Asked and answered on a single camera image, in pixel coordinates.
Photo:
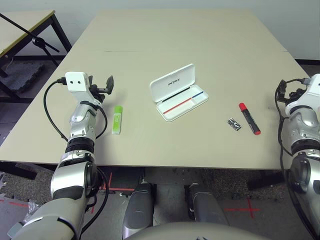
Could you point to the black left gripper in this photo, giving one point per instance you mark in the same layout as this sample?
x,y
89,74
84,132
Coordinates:
x,y
96,91

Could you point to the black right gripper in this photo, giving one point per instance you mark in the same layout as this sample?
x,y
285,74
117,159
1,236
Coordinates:
x,y
296,94

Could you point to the green highlighter pen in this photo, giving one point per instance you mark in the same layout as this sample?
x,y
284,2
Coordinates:
x,y
117,120

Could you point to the black marker with red cap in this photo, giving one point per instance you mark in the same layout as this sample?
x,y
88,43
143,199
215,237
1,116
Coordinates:
x,y
248,118

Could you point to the white plastic pencil case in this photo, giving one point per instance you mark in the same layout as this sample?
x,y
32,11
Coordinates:
x,y
175,82

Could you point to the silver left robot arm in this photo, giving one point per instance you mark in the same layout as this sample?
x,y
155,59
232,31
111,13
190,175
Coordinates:
x,y
80,125

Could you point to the black tripod stand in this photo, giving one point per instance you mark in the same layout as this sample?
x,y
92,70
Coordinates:
x,y
38,42

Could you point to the dark grey foam mat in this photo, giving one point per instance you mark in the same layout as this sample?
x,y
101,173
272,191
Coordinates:
x,y
22,75

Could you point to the grey robot left leg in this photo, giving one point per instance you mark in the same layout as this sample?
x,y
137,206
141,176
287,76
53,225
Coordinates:
x,y
138,210

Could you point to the grey robot leg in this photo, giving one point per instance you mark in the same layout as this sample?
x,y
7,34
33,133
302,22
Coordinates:
x,y
205,205
138,210

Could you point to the grey robot right leg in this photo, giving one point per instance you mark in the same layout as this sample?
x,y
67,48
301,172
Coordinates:
x,y
205,205

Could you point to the clear plastic bag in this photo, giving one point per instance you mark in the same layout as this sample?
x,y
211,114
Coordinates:
x,y
31,211

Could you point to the grey robot torso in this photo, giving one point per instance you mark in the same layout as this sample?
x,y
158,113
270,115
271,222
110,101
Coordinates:
x,y
197,232

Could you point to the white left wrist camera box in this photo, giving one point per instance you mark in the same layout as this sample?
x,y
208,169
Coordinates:
x,y
76,81

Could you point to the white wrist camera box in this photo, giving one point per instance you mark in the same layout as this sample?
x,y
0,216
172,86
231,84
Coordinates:
x,y
76,81
313,87

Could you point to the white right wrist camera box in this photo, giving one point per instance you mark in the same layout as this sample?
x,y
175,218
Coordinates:
x,y
313,87

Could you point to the beige side table black frame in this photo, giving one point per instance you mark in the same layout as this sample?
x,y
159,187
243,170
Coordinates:
x,y
15,35

